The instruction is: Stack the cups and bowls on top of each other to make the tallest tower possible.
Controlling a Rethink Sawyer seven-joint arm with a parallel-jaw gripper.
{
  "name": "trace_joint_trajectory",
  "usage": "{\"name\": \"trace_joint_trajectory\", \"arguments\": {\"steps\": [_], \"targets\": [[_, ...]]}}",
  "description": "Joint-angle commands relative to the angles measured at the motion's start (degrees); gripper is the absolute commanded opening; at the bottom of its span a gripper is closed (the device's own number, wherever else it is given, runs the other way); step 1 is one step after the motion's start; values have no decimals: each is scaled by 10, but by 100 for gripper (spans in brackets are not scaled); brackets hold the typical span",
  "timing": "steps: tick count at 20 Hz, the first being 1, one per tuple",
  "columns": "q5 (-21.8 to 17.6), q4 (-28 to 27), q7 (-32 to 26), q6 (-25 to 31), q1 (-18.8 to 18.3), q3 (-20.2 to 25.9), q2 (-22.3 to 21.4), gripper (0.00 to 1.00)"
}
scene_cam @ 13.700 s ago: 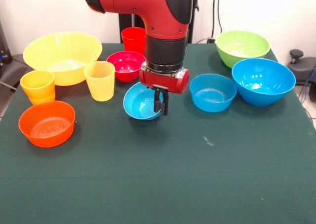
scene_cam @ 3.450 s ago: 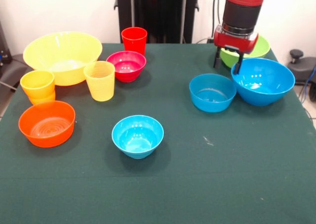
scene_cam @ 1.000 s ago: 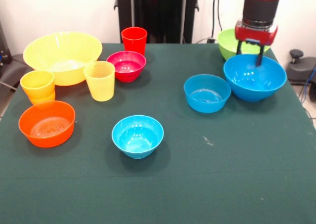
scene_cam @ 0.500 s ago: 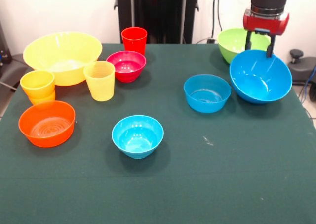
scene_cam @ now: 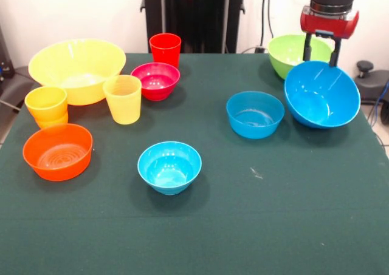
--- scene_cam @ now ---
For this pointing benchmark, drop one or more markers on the large blue bowl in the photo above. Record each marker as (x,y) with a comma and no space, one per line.
(313,86)

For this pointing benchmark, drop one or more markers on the black equipment box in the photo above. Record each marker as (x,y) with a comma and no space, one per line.
(4,62)

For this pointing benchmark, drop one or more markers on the orange cup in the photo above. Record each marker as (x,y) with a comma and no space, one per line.
(50,124)

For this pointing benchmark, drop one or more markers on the dark green tablecloth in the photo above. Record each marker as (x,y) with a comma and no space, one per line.
(194,226)

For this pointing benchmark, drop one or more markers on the small light blue bowl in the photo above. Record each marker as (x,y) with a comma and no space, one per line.
(168,184)

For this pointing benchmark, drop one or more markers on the orange bowl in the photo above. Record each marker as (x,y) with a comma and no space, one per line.
(57,165)

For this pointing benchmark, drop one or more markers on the green bowl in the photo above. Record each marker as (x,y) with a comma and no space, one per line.
(285,53)

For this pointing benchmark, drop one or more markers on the flat-bottomed blue bowl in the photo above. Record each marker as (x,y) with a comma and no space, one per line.
(253,129)

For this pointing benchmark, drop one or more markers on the pale yellow cup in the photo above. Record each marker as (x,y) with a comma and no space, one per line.
(123,108)

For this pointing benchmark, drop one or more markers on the magenta bowl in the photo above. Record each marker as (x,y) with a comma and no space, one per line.
(156,77)

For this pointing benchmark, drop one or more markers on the red cup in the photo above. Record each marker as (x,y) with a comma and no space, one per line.
(165,55)

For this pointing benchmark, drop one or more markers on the large yellow bowl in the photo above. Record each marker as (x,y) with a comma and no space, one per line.
(76,59)

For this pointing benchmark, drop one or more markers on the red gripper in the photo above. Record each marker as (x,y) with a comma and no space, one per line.
(329,24)

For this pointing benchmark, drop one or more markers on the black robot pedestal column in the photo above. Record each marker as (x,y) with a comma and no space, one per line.
(194,14)

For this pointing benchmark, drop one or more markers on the amber yellow cup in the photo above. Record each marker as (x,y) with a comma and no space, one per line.
(45,108)

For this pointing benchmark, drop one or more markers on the black pedestal foot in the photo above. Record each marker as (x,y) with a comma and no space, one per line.
(15,85)
(364,68)

